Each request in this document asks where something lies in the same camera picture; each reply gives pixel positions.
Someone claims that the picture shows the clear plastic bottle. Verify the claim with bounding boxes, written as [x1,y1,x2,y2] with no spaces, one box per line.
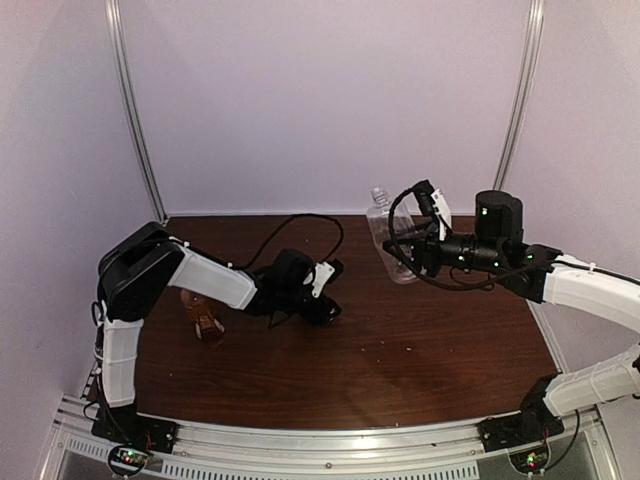
[365,185,422,285]

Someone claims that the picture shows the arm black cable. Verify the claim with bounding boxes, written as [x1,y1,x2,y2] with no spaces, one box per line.
[239,213,346,331]
[388,183,640,291]

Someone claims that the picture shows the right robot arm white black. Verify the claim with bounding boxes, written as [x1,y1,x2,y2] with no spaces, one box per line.
[384,180,639,331]

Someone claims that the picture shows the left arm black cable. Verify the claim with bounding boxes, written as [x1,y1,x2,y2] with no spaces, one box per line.
[239,213,346,331]

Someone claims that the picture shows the amber tea bottle red label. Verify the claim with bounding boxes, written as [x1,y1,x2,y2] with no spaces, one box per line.
[180,289,225,343]

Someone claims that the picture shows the left circuit board with LEDs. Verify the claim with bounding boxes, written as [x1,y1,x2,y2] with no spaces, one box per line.
[107,445,150,477]

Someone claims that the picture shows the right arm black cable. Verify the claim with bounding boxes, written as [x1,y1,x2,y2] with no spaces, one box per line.
[388,183,640,291]

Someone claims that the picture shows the aluminium frame post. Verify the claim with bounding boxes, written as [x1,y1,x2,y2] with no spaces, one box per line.
[493,0,545,190]
[104,0,169,224]

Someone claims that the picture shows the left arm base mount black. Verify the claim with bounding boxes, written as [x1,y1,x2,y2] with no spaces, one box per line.
[91,403,178,454]

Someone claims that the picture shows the right aluminium frame post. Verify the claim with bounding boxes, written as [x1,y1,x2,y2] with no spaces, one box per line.
[493,0,545,190]

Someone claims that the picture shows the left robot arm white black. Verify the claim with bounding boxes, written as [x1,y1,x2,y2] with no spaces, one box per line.
[92,222,344,444]

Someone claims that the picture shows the right circuit board with LEDs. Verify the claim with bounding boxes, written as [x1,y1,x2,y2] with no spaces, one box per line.
[509,449,550,475]

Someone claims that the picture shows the front aluminium rail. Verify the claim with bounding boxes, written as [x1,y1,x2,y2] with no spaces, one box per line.
[35,396,622,479]

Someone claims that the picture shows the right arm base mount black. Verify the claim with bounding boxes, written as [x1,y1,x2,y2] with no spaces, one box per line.
[477,375,564,452]

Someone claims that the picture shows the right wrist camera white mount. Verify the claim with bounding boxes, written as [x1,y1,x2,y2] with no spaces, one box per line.
[413,180,452,241]

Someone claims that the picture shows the circuit board with leds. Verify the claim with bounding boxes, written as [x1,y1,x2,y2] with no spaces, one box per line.
[509,449,550,475]
[107,445,150,477]

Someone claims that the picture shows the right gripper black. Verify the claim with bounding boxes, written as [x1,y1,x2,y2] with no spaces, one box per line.
[383,218,505,278]

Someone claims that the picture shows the left aluminium frame post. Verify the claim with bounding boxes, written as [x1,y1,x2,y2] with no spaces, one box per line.
[104,0,169,224]

